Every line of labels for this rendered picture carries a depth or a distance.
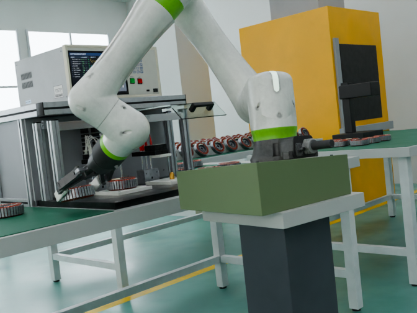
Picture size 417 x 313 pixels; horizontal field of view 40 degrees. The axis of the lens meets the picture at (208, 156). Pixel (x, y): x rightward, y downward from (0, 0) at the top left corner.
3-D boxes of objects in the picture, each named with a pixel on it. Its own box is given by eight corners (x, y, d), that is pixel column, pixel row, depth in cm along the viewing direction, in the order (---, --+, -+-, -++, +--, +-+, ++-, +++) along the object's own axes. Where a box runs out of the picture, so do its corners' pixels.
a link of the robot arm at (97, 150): (109, 164, 154) (136, 160, 160) (92, 128, 157) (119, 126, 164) (99, 176, 158) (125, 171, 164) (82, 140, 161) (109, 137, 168)
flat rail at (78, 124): (183, 118, 241) (183, 111, 241) (54, 131, 197) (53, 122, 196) (182, 118, 242) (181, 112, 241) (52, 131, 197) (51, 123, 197)
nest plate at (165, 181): (199, 179, 222) (199, 176, 222) (171, 184, 212) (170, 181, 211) (174, 179, 233) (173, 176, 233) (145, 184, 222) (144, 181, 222)
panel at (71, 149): (169, 175, 254) (162, 108, 253) (35, 200, 207) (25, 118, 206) (167, 175, 255) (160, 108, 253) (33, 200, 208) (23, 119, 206)
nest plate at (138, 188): (152, 188, 205) (152, 185, 205) (118, 195, 194) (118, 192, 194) (126, 188, 215) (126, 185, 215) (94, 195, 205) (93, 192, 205)
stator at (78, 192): (102, 194, 175) (100, 182, 176) (71, 200, 167) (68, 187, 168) (83, 199, 183) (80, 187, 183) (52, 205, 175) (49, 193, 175)
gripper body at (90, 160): (112, 144, 167) (98, 160, 172) (87, 147, 161) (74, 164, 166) (122, 166, 164) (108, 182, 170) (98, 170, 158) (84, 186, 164)
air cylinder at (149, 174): (159, 181, 233) (158, 167, 233) (145, 183, 228) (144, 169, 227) (151, 181, 237) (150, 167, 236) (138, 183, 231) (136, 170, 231)
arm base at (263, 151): (348, 153, 148) (345, 130, 148) (309, 157, 139) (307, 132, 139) (277, 161, 168) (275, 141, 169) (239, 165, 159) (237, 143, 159)
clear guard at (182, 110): (226, 115, 223) (224, 100, 222) (182, 119, 206) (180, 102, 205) (170, 122, 246) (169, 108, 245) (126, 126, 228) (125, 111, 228)
